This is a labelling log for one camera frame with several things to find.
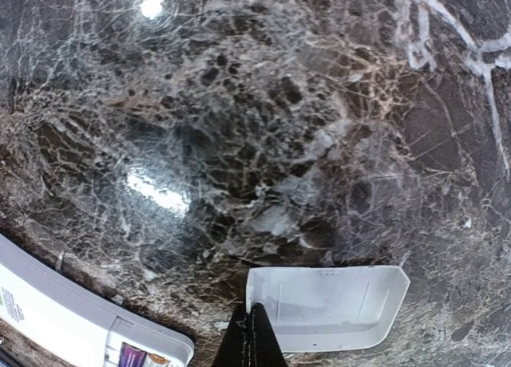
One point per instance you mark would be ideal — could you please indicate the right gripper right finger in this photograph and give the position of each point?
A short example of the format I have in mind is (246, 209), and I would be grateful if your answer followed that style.
(265, 350)

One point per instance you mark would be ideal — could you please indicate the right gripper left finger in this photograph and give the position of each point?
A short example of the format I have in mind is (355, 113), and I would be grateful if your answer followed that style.
(233, 350)

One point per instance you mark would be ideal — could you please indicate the white battery cover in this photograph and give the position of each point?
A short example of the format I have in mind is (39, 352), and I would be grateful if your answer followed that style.
(328, 309)

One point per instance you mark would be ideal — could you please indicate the gold AAA battery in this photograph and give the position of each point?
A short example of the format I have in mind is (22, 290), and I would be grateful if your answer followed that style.
(153, 360)

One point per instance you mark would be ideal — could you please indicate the white remote control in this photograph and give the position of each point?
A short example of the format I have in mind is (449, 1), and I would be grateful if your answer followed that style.
(74, 324)

